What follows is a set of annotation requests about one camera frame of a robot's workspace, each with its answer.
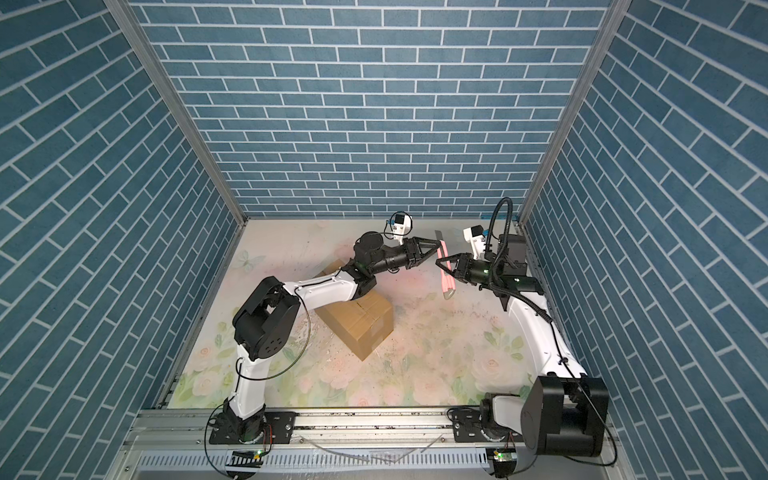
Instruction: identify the left controller board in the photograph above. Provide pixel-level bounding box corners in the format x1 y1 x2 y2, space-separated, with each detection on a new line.
225 450 264 479

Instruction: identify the right controller board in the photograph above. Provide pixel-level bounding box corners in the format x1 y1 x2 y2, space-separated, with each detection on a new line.
486 448 518 478

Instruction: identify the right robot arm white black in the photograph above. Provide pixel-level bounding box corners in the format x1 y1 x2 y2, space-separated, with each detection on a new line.
440 225 610 464

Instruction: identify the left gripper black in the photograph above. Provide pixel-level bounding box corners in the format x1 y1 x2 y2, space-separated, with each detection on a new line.
365 237 438 276

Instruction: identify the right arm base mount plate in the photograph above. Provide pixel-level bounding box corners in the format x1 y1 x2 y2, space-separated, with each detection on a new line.
446 406 523 443

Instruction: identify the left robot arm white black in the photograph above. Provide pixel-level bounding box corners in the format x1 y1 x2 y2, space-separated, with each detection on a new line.
224 231 441 421

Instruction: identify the pink utility knife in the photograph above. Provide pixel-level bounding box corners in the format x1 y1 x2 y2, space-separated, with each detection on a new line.
435 230 456 300

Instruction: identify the controller board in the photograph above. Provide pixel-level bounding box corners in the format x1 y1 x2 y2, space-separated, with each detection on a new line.
486 448 518 478
225 450 264 479

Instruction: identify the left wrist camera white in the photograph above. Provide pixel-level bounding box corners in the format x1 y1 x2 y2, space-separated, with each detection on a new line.
388 211 413 239

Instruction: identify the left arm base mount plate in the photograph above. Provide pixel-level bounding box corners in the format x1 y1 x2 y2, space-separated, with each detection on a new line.
207 411 297 445

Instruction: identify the brown cardboard express box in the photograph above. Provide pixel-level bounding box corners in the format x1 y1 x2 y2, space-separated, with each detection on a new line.
315 290 394 361

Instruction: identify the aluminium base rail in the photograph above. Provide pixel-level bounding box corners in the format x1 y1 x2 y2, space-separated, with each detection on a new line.
122 406 625 463

